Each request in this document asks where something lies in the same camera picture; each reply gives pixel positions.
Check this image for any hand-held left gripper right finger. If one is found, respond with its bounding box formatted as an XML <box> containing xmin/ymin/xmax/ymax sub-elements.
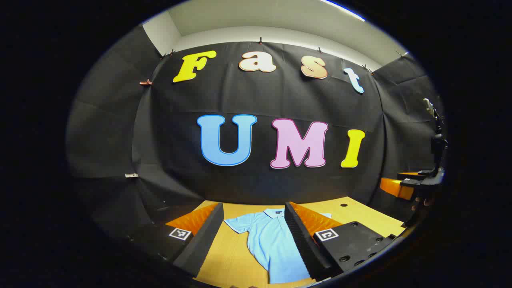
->
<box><xmin>284</xmin><ymin>201</ymin><xmax>397</xmax><ymax>282</ymax></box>

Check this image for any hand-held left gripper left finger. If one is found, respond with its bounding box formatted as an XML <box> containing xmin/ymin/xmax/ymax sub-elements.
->
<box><xmin>128</xmin><ymin>202</ymin><xmax>225</xmax><ymax>278</ymax></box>

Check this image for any light blue T-shirt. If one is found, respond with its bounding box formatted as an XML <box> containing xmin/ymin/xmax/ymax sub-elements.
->
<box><xmin>224</xmin><ymin>208</ymin><xmax>332</xmax><ymax>284</ymax></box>

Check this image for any black backdrop cloth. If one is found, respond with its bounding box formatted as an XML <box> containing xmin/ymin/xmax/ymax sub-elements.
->
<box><xmin>66</xmin><ymin>24</ymin><xmax>445</xmax><ymax>240</ymax></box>

